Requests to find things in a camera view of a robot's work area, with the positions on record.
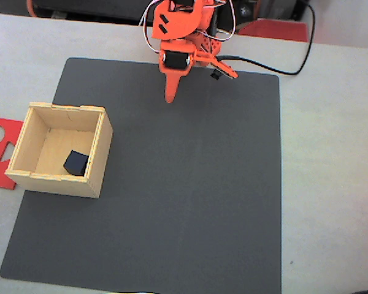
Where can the small black camera module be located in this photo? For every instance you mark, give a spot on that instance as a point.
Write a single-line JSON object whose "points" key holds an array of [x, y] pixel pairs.
{"points": [[215, 75]]}

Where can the open wooden box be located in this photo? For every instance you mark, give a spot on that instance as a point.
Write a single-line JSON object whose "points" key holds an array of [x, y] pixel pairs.
{"points": [[101, 159]]}

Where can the plain red sheet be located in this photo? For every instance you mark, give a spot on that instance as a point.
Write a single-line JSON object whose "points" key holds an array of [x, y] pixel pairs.
{"points": [[273, 30]]}

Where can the dark grey mat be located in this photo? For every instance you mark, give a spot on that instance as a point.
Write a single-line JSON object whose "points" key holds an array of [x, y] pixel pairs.
{"points": [[187, 168]]}

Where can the dark blue cube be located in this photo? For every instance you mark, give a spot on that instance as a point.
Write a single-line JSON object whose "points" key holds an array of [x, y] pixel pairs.
{"points": [[76, 163]]}

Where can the red board with cut-outs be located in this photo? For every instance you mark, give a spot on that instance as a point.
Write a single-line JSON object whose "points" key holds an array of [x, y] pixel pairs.
{"points": [[0, 174]]}

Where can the orange camera mount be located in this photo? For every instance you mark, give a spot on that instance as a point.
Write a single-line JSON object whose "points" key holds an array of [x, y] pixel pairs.
{"points": [[223, 68]]}

